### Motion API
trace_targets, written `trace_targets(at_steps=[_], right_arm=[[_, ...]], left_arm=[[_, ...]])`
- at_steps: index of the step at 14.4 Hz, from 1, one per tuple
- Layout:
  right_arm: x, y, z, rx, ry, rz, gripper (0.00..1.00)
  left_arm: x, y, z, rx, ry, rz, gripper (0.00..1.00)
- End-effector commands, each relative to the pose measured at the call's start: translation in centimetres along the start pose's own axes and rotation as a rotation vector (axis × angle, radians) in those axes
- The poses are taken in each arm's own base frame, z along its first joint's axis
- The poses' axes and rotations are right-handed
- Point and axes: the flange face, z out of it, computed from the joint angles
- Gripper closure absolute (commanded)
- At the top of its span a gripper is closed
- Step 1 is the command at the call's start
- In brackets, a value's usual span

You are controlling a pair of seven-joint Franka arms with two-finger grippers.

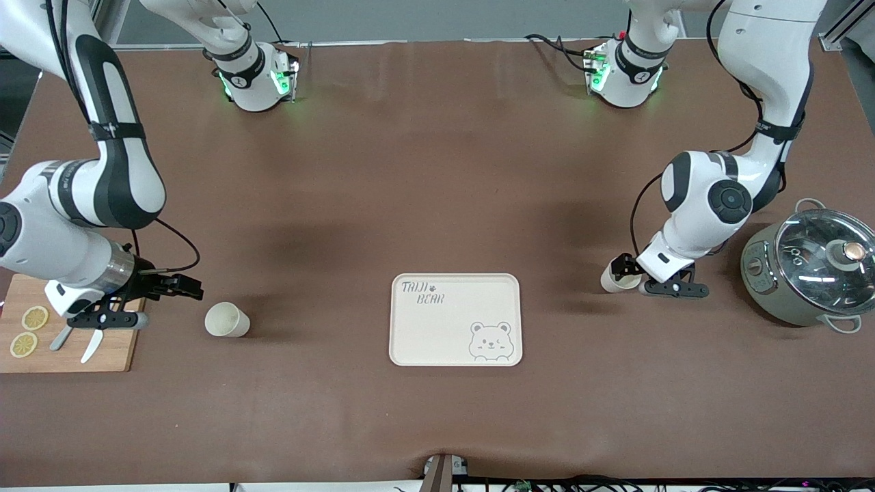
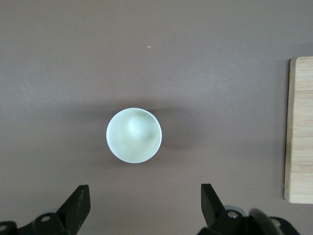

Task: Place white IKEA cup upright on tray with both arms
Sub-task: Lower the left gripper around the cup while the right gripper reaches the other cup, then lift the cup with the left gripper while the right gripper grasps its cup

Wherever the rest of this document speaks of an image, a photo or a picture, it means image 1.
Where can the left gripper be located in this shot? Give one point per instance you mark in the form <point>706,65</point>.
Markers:
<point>624,266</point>

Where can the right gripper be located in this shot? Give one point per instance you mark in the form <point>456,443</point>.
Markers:
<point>147,284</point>

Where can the white IKEA cup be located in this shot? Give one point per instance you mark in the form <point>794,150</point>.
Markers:
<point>610,281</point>
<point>227,321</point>

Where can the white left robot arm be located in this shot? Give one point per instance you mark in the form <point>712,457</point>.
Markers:
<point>772,61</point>

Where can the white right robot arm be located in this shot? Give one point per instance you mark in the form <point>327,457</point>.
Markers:
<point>123,184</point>

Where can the cream tray with bear print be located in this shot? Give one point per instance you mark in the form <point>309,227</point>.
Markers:
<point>444,328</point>

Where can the wooden cutting board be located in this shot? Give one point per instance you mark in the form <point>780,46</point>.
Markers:
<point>113,355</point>

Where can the white plastic knife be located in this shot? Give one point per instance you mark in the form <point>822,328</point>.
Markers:
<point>92,345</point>

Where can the gray plastic knife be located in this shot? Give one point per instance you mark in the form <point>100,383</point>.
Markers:
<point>60,339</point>

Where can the dried lemon slice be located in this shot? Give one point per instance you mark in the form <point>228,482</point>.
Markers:
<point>35,318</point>
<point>24,345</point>

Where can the sage green electric pot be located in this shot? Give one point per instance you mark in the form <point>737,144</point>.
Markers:
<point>765,287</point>

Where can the glass pot lid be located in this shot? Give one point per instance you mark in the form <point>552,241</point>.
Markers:
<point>820,273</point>

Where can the aluminium frame profile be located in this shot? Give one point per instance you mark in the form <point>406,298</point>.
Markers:
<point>837,31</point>
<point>113,20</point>

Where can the metal camera bracket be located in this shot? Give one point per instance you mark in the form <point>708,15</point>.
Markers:
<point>437,475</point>

